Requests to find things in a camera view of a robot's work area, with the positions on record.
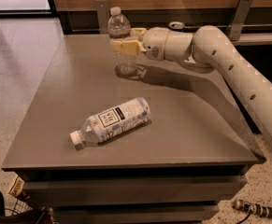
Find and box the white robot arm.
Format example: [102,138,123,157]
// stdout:
[110,25,272,147]

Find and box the blue soda can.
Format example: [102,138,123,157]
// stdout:
[168,21,185,32]

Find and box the metal wall bracket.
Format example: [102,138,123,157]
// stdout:
[225,0,253,41]
[95,0,109,34]

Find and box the clear ribbed water bottle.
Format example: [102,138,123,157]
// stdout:
[107,7,136,76]

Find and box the white labelled water bottle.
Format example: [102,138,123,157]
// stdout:
[70,97,150,147]

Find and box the grey side shelf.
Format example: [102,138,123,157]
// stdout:
[234,33,272,46]

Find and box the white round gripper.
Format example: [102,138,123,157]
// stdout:
[111,27,169,61]

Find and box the black wire basket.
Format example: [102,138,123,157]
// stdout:
[0,191,53,224]

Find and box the black white striped handle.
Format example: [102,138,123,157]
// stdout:
[233,200,272,219]

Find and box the brown snack packet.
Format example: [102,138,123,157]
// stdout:
[7,175,24,197]

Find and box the left metal wall bracket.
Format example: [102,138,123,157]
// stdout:
[95,0,109,34]

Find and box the right metal wall bracket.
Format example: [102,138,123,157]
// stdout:
[225,0,253,41]

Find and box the grey table cabinet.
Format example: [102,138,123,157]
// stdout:
[3,35,265,224]

